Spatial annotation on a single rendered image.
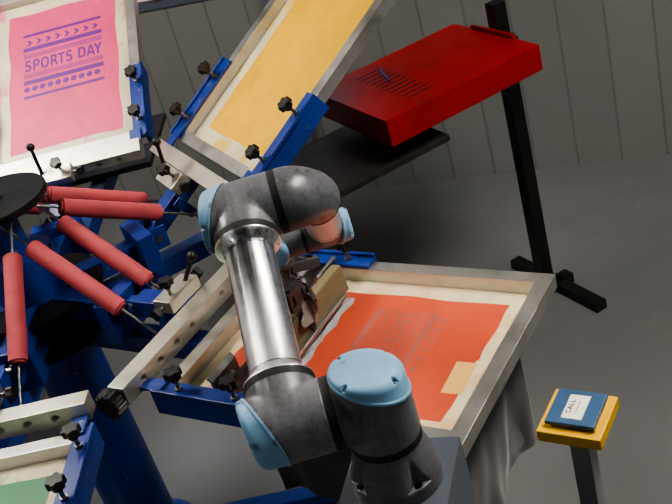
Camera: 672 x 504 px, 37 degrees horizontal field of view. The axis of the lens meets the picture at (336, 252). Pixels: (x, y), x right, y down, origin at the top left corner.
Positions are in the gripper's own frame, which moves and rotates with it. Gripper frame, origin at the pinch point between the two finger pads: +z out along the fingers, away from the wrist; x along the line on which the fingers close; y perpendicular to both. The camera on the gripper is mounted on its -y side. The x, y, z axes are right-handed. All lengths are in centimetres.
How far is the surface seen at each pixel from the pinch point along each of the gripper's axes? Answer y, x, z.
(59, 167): -43, -113, -16
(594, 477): 15, 72, 20
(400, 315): -12.1, 18.5, 5.1
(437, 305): -17.3, 26.1, 5.2
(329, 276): -12.6, 1.1, -4.8
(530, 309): -14, 51, 1
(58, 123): -67, -134, -19
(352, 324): -6.9, 7.7, 5.0
